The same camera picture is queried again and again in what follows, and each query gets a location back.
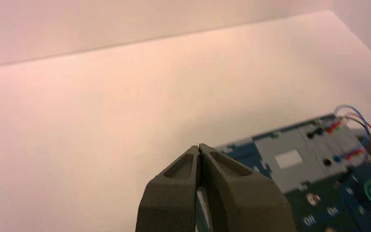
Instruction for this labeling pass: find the olive left gripper left finger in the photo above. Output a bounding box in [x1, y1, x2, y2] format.
[136, 145, 202, 232]

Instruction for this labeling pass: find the olive left gripper right finger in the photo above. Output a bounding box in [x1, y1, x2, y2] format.
[200, 143, 297, 232]

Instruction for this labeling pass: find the teal and grey control box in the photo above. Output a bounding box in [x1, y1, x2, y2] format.
[196, 113, 371, 232]

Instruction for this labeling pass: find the red banana plug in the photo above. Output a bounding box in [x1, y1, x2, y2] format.
[344, 149, 364, 161]
[326, 121, 343, 133]

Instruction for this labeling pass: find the silver metal toggle switch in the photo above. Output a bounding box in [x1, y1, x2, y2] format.
[307, 193, 321, 207]

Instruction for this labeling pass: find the thin red wire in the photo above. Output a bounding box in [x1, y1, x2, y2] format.
[344, 112, 371, 141]

